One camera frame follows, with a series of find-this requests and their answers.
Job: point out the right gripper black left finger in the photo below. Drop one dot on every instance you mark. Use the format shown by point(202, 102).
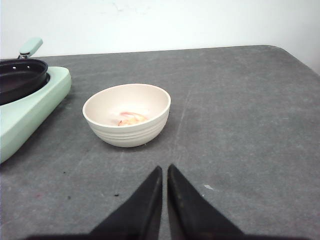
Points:
point(139, 217)

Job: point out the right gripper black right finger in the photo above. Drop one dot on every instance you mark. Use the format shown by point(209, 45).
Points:
point(191, 217)

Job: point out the pink cooked shrimp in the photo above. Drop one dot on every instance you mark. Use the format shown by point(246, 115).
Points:
point(131, 118)

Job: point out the cream ribbed bowl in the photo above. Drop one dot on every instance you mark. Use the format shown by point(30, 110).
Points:
point(102, 112)

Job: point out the black round frying pan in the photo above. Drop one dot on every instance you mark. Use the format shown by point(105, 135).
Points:
point(22, 76)

